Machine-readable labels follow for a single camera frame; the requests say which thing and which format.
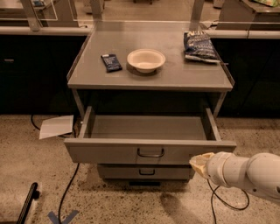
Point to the beige wrapped gripper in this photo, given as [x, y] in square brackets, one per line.
[215, 168]

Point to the grey top drawer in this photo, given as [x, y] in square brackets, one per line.
[145, 139]

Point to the grey drawer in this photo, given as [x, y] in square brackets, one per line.
[161, 172]
[145, 139]

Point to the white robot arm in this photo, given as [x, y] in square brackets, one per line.
[258, 175]

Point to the grey metal drawer cabinet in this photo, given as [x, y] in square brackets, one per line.
[180, 87]

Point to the grey bottom drawer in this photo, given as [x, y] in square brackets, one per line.
[161, 172]

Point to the dark counter cabinet right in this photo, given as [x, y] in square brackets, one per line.
[253, 60]

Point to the dark counter cabinet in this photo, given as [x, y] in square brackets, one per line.
[33, 73]
[253, 60]

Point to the white bowl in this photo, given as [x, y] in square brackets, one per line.
[146, 60]

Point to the blue chip bag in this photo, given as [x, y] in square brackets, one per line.
[198, 46]

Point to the small dark blue packet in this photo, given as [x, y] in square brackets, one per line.
[111, 63]

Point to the white paper sheet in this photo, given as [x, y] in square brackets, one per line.
[56, 126]

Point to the black bar object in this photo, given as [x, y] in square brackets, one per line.
[32, 195]

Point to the dark counter cabinet left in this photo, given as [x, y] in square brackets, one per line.
[33, 73]

